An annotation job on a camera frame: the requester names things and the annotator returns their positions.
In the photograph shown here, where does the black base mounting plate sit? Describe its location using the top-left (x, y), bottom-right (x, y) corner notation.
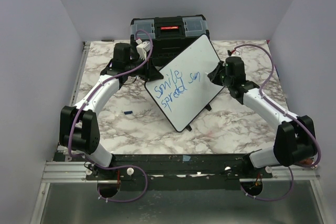
top-left (86, 154), bottom-right (272, 191)

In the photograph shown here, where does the black plastic toolbox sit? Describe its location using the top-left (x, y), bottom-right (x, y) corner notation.
top-left (130, 15), bottom-right (209, 67)

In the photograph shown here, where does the aluminium frame rail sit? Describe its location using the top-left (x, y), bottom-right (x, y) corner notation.
top-left (30, 41), bottom-right (91, 223)

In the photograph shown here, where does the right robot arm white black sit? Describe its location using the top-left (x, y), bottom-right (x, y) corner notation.
top-left (207, 57), bottom-right (318, 178)

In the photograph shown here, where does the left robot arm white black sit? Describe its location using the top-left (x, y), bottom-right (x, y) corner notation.
top-left (59, 39), bottom-right (163, 179)

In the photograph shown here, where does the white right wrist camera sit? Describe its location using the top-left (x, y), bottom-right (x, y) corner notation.
top-left (227, 49), bottom-right (241, 57)

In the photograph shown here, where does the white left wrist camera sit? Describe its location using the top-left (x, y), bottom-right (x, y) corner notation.
top-left (135, 39), bottom-right (152, 60)

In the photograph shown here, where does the white whiteboard with black rim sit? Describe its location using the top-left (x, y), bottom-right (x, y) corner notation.
top-left (145, 34), bottom-right (223, 132)

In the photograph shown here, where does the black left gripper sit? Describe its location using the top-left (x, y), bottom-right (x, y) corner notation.
top-left (125, 55), bottom-right (164, 81)

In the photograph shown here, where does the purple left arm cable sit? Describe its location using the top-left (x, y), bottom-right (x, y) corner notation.
top-left (68, 30), bottom-right (153, 204)

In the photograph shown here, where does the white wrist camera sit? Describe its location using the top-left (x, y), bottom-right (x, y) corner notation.
top-left (135, 39), bottom-right (152, 60)
top-left (227, 49), bottom-right (241, 57)

